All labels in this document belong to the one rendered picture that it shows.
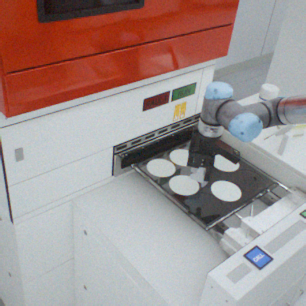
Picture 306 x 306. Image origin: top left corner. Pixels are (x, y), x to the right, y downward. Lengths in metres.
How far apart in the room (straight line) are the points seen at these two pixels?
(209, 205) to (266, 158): 0.32
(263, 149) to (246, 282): 0.59
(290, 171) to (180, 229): 0.43
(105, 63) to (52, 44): 0.17
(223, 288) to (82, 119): 0.61
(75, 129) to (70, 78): 0.21
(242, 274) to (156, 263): 0.27
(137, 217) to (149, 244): 0.11
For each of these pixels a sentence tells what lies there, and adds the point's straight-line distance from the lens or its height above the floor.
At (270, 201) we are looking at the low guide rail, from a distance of 1.46.
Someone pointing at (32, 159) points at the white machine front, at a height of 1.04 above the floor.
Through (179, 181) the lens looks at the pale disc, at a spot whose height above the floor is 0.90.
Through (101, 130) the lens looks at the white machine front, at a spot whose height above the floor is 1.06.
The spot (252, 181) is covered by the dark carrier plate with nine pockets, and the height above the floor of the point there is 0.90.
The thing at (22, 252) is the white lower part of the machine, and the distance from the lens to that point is 1.41.
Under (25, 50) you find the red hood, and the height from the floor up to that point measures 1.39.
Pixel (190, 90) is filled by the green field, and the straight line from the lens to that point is 1.47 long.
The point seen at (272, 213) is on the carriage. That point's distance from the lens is 1.36.
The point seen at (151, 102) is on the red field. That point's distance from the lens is 1.35.
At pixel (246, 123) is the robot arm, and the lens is 1.04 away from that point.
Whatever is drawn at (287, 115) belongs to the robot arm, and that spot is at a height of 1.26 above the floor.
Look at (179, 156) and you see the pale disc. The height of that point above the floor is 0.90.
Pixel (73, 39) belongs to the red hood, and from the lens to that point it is 1.02.
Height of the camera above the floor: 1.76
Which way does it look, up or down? 36 degrees down
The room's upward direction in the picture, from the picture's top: 7 degrees clockwise
